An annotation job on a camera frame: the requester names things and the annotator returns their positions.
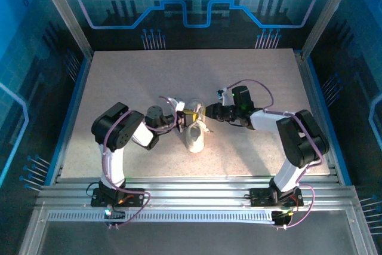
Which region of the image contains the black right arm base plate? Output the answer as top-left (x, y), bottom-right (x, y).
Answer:
top-left (249, 188), bottom-right (304, 208)

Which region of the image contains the aluminium mounting rail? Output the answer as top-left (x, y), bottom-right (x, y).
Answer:
top-left (35, 176), bottom-right (361, 213)

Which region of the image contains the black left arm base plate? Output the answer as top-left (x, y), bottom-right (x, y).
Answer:
top-left (90, 188), bottom-right (146, 208)

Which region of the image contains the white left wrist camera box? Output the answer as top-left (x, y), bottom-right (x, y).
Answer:
top-left (167, 97), bottom-right (186, 113)

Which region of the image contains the black connector box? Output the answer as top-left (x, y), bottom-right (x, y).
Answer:
top-left (272, 209), bottom-right (294, 229)
top-left (103, 207), bottom-right (127, 229)

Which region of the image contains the aluminium side rail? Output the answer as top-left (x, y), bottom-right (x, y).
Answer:
top-left (294, 51), bottom-right (343, 184)

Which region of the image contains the slotted grey cable duct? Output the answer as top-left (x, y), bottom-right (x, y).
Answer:
top-left (47, 210), bottom-right (278, 223)

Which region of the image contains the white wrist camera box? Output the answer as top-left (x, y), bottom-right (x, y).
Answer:
top-left (215, 87), bottom-right (231, 101)
top-left (167, 97), bottom-right (186, 113)

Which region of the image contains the white canvas shoe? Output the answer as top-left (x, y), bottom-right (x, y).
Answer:
top-left (184, 97), bottom-right (210, 154)

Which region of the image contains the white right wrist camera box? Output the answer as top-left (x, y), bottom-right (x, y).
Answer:
top-left (215, 87), bottom-right (231, 101)

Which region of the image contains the grey flat panel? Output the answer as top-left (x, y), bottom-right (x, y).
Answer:
top-left (38, 222), bottom-right (359, 255)

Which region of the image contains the blue table edge strip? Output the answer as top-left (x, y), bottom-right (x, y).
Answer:
top-left (306, 57), bottom-right (353, 186)
top-left (44, 56), bottom-right (92, 186)

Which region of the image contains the aluminium outer frame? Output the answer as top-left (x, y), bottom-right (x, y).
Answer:
top-left (17, 204), bottom-right (378, 255)

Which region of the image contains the aluminium corner post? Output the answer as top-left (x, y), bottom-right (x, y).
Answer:
top-left (32, 0), bottom-right (94, 59)
top-left (300, 0), bottom-right (361, 60)

